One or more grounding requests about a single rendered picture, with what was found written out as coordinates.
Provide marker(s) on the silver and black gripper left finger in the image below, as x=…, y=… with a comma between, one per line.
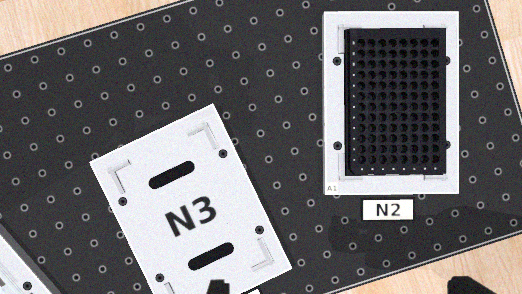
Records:
x=218, y=286

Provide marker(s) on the black well plate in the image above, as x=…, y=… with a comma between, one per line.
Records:
x=395, y=101

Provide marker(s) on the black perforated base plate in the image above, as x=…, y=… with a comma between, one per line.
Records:
x=68, y=101

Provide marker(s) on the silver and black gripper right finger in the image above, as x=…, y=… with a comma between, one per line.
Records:
x=466, y=285

